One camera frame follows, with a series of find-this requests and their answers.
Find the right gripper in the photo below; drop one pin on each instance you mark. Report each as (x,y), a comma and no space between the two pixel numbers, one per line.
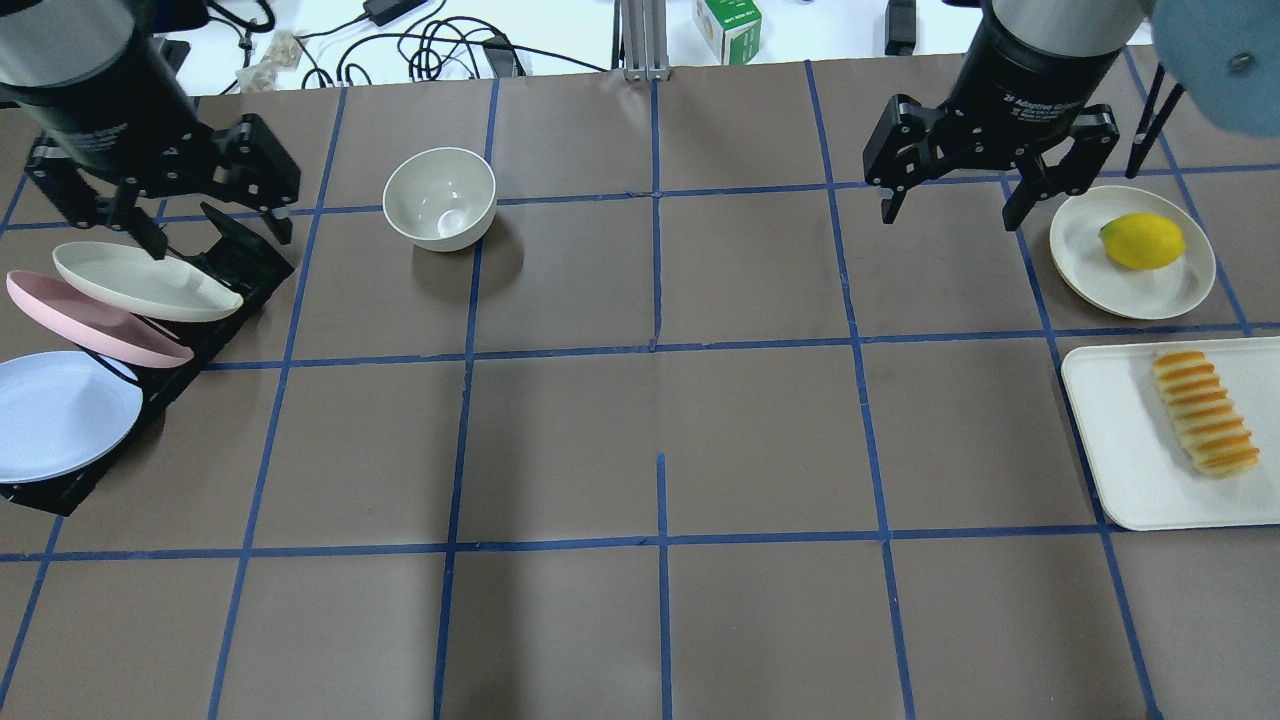
(1012,75)

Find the bag of wooden pieces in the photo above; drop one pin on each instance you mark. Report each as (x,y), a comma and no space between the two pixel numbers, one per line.
(283,53)

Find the cream plate in rack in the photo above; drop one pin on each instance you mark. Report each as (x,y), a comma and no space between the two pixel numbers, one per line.
(127,277)

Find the cream bowl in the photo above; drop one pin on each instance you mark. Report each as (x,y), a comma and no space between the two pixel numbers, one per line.
(443,200)

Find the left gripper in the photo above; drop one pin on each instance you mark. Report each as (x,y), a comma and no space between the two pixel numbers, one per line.
(92,120)

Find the black dish rack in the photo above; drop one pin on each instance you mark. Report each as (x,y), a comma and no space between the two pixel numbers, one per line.
(241,260)

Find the black power adapter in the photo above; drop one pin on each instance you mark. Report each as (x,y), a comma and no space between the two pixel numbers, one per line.
(384,12)

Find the aluminium frame post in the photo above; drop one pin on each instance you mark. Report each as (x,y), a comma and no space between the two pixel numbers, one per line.
(639,40)

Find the blue plate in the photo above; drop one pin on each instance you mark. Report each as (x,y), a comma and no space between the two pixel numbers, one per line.
(62,410)

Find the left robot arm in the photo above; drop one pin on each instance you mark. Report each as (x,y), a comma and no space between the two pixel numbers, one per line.
(70,32)

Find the cream rectangular tray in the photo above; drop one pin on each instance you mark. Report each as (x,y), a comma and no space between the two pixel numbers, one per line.
(1145,480)

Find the cream plate with lemon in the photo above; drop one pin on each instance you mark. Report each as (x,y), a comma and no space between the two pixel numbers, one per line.
(1079,255)

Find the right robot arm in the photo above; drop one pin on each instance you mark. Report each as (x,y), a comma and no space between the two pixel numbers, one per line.
(1220,54)

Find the pink plate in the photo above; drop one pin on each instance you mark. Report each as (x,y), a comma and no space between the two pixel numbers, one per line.
(92,324)

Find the yellow lemon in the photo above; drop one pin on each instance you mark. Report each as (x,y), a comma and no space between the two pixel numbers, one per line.
(1142,241)

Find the green white box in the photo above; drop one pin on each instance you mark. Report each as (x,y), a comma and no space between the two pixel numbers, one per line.
(733,29)

